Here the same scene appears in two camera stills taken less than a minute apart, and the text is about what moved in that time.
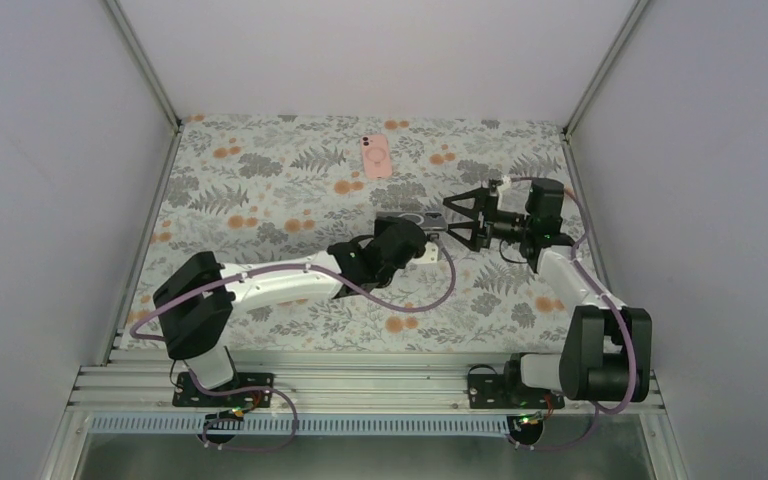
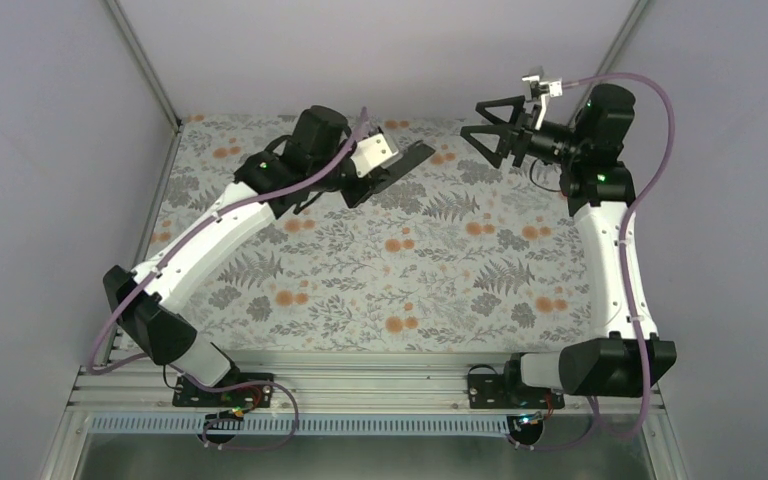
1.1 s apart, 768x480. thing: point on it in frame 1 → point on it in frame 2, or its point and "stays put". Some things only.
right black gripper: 484,203 → 515,139
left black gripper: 382,223 → 352,196
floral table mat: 265,190 stays put
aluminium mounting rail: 142,380 stays put
